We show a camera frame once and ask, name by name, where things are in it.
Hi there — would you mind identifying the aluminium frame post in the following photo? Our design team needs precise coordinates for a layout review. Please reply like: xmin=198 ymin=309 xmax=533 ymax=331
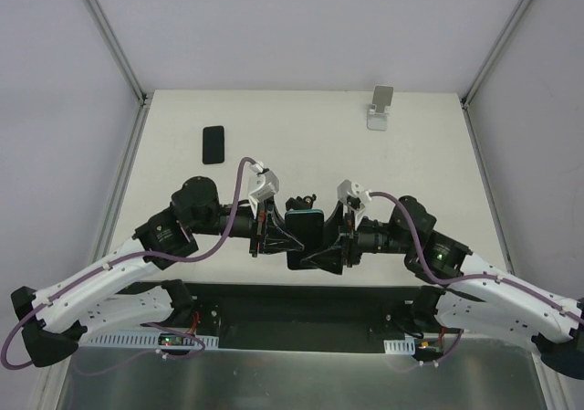
xmin=68 ymin=0 xmax=154 ymax=108
xmin=459 ymin=0 xmax=553 ymax=108

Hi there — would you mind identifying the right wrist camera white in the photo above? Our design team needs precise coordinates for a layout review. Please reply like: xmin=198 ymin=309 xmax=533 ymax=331
xmin=337 ymin=179 xmax=372 ymax=227

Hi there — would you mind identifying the right white cable duct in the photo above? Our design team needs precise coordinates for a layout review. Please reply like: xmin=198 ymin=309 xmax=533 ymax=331
xmin=383 ymin=338 xmax=416 ymax=356

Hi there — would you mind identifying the left white cable duct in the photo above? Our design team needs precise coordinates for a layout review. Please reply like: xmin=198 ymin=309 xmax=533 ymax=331
xmin=82 ymin=331 xmax=219 ymax=351

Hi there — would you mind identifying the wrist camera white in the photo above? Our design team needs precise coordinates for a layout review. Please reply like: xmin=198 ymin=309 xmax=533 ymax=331
xmin=337 ymin=179 xmax=372 ymax=227
xmin=247 ymin=162 xmax=279 ymax=203

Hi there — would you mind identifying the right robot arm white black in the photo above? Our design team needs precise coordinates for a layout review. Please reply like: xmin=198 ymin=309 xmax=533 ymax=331
xmin=297 ymin=192 xmax=583 ymax=380

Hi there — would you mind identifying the right aluminium frame post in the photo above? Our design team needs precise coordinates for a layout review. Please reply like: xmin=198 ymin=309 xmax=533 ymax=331
xmin=459 ymin=0 xmax=553 ymax=108

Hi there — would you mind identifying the white cable duct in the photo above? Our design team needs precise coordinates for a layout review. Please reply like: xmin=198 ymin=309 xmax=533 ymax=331
xmin=82 ymin=331 xmax=219 ymax=351
xmin=383 ymin=338 xmax=416 ymax=356

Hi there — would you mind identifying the black round-base clamp stand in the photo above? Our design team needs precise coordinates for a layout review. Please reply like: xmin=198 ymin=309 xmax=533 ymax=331
xmin=286 ymin=194 xmax=317 ymax=212

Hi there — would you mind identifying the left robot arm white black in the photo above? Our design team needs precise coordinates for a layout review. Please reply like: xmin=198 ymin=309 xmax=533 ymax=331
xmin=9 ymin=172 xmax=305 ymax=367

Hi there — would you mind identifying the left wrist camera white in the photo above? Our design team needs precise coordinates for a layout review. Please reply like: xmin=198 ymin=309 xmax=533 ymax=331
xmin=247 ymin=162 xmax=279 ymax=203

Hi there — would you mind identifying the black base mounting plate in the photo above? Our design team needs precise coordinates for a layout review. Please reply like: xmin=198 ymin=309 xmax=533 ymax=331
xmin=162 ymin=283 xmax=443 ymax=353

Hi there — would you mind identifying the silver metal phone stand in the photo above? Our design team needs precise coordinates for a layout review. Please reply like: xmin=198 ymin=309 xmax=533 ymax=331
xmin=366 ymin=85 xmax=394 ymax=131

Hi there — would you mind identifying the left aluminium frame post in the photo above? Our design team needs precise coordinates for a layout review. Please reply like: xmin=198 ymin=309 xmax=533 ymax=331
xmin=68 ymin=0 xmax=154 ymax=108

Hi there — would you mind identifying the black phone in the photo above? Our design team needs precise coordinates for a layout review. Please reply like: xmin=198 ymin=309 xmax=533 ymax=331
xmin=202 ymin=125 xmax=225 ymax=165
xmin=285 ymin=209 xmax=325 ymax=251

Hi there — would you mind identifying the blue phone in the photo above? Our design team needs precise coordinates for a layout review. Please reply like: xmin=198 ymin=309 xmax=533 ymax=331
xmin=287 ymin=251 xmax=316 ymax=270

